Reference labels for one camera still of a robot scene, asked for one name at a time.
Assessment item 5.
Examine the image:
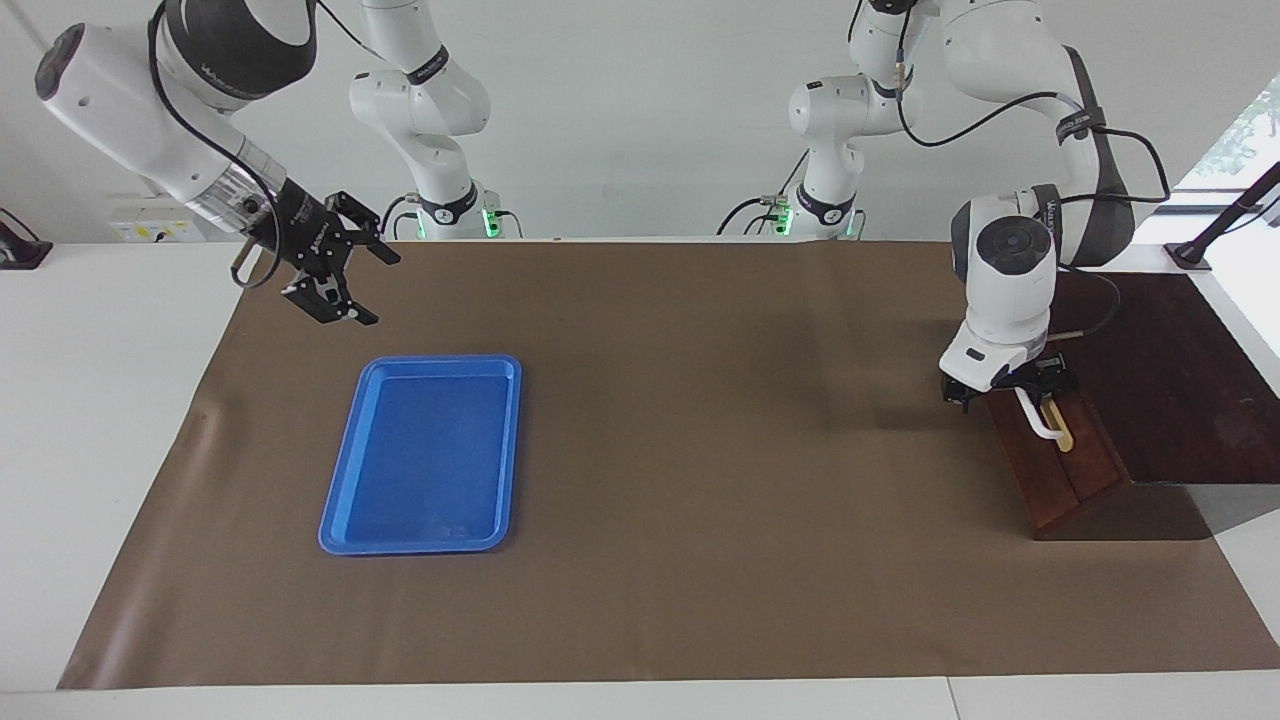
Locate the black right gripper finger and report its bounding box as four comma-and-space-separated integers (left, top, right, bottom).
282, 278, 380, 327
328, 190, 403, 267

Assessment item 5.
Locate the wooden drawer with white handle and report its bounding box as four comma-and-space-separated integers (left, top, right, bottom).
1000, 385, 1133, 508

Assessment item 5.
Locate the dark wooden drawer cabinet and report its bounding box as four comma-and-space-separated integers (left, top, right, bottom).
985, 270, 1280, 542

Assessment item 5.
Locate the black angled stand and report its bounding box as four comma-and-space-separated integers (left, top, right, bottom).
1165, 162, 1280, 272

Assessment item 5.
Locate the blue plastic tray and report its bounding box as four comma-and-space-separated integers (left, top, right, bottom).
318, 354, 523, 557

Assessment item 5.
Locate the brown table mat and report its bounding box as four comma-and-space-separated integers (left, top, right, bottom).
57, 238, 1280, 691

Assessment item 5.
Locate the black right arm base cable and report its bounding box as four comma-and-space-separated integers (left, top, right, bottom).
378, 195, 419, 241

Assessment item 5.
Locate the black arm base cable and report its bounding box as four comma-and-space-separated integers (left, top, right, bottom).
716, 196, 791, 237
378, 195, 419, 241

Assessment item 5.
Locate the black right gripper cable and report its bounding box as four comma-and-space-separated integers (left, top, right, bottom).
148, 0, 301, 291

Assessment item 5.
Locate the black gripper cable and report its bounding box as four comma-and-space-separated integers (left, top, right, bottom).
148, 0, 301, 291
895, 30, 1171, 341

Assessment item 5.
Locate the white wall socket box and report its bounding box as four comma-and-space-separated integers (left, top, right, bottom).
108, 195, 207, 244

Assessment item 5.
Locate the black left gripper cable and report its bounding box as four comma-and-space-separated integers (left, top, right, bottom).
895, 30, 1171, 341

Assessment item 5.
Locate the black clamp mount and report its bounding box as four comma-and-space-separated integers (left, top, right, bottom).
0, 208, 53, 271

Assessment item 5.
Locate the black left arm base cable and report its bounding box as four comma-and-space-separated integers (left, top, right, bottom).
716, 196, 791, 237

